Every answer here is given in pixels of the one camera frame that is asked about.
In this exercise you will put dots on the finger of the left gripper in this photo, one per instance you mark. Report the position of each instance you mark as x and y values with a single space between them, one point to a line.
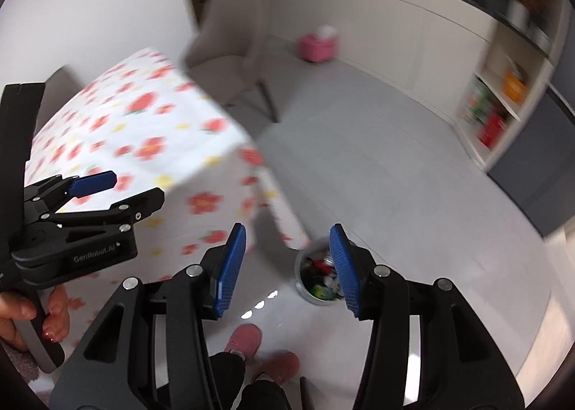
92 184
128 211

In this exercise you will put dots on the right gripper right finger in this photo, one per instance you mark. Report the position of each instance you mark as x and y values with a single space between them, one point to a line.
354 268

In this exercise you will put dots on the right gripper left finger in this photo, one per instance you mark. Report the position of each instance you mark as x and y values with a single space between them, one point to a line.
227 269

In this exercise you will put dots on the metal trash bin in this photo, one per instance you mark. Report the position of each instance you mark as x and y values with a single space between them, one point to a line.
315 275

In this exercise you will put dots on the person left hand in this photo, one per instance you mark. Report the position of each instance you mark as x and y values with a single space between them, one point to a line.
14 307

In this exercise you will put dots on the pink slipper left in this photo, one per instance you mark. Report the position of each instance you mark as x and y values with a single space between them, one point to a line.
244 341

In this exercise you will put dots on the pink slipper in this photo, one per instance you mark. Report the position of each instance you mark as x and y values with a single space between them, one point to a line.
279 369
244 341

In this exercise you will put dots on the strawberry flower tablecloth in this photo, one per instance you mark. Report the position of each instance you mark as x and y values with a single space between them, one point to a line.
153 126

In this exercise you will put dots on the grey chair far left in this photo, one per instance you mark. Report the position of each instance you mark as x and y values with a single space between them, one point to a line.
60 88

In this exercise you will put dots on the grey chair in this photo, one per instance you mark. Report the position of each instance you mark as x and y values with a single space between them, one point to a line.
60 88
226 58

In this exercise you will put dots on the pink slipper right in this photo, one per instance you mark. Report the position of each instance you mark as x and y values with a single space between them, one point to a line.
279 369

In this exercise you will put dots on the grey chair right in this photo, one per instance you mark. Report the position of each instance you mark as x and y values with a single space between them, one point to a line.
226 58

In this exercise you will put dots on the red cardboard box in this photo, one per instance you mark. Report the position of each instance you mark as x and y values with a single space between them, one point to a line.
492 129

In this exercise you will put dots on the white shelf unit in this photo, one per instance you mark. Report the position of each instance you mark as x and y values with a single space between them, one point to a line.
511 78

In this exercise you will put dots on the pink stool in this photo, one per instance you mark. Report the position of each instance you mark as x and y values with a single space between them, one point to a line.
318 46

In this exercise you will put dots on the white cabinet counter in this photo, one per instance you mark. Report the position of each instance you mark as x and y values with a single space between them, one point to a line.
427 49

